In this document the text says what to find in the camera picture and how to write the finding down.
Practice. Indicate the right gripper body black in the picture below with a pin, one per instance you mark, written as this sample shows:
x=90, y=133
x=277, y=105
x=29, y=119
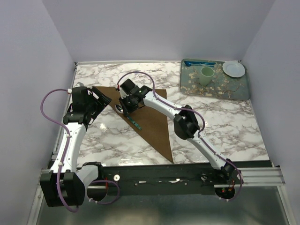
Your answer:
x=129, y=104

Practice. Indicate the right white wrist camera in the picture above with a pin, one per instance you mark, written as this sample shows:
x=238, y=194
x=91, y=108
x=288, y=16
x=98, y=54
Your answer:
x=123, y=94

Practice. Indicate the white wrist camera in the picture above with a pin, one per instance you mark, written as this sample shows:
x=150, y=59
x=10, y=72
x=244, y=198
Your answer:
x=93, y=94
x=123, y=94

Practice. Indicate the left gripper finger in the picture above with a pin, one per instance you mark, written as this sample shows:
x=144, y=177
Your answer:
x=96, y=110
x=103, y=99

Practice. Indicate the floral blue serving tray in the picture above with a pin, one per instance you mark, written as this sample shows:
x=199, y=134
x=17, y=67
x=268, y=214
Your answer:
x=221, y=85

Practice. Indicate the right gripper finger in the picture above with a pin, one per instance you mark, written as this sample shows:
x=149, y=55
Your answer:
x=124, y=104
x=127, y=111

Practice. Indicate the light green cup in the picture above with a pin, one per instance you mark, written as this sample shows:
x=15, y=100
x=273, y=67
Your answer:
x=206, y=75

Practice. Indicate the blue plastic utensil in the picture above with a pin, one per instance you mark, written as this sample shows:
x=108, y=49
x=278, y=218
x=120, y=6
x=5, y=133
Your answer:
x=199, y=63

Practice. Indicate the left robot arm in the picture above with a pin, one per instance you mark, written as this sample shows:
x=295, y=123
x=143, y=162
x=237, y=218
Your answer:
x=65, y=185

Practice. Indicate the black mounting base rail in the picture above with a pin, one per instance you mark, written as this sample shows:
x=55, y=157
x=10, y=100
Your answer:
x=176, y=179

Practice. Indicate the spoon with teal handle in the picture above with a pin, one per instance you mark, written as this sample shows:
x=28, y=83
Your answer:
x=119, y=110

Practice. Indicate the aluminium extrusion frame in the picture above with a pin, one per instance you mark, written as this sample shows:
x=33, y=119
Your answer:
x=259, y=201

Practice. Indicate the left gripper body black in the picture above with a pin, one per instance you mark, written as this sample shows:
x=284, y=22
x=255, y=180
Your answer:
x=93, y=105

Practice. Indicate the brown cloth napkin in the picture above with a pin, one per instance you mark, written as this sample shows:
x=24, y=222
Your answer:
x=148, y=146

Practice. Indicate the small white plate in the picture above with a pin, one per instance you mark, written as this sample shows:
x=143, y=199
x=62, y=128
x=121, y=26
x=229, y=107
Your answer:
x=233, y=69

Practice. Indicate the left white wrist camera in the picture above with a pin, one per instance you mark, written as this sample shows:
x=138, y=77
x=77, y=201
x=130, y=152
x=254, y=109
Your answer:
x=93, y=94

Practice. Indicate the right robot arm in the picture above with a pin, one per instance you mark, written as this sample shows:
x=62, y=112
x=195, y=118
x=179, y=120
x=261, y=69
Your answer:
x=186, y=126

